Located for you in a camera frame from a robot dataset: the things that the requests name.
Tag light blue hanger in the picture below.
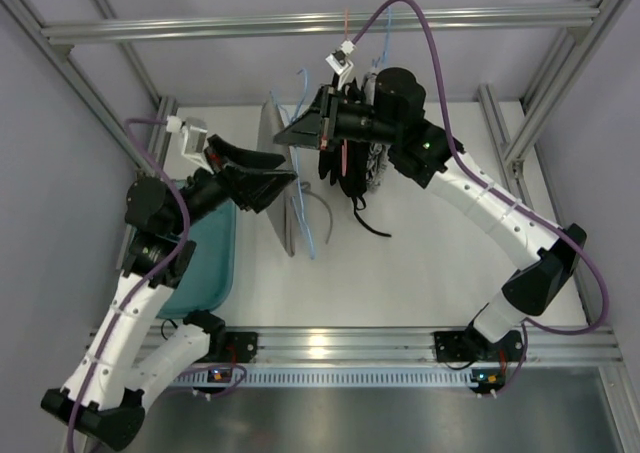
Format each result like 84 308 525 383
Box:
270 68 316 260

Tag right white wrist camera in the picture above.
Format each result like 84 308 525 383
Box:
325 40 356 89

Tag black trousers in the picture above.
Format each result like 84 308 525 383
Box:
318 80 391 238

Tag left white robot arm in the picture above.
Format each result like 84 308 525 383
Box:
41 135 297 452

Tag right side aluminium rail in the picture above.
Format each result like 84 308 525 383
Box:
477 83 591 324

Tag slotted grey cable duct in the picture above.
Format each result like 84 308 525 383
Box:
171 366 504 389

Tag left frame post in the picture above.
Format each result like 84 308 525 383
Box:
1 0 154 175

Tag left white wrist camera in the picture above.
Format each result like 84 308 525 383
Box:
166 115 208 168

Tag teal plastic bin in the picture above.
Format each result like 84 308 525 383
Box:
157 201 236 320

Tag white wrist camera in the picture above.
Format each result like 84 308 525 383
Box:
166 115 208 168
325 40 356 89

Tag aluminium hanging rail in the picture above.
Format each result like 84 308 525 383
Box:
41 2 600 45

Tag frame post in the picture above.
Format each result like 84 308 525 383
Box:
502 0 631 166
1 0 154 175

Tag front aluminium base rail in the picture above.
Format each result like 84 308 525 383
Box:
87 322 624 367

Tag right frame post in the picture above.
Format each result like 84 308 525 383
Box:
502 0 631 166

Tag white printed trousers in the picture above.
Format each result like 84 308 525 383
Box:
363 69 388 193

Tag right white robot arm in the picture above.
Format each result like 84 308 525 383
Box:
274 67 586 344

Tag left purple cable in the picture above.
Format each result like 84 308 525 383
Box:
67 116 199 434

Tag grey trousers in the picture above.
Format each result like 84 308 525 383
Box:
257 96 335 258

